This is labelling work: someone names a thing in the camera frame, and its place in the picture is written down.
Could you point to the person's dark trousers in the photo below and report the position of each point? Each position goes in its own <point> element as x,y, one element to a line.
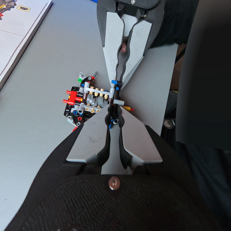
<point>207,180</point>

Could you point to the lego engine assembly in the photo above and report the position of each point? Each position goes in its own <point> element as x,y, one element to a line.
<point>93,101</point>

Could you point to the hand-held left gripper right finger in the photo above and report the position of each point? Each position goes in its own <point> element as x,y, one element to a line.
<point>139,144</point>

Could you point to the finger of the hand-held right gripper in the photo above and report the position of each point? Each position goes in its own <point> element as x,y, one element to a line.
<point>111,41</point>
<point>138,45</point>

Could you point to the person's right hand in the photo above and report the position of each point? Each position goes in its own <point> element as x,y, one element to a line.
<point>123,47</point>

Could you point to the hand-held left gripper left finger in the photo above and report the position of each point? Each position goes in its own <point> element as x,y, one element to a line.
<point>86,142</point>

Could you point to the lego instruction booklet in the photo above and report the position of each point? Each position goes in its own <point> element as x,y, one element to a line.
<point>16,30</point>

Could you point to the round metal cap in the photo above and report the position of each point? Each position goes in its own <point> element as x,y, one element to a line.
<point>169,123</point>

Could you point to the blue sheet at edge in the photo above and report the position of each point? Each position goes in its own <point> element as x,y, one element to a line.
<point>75,0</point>

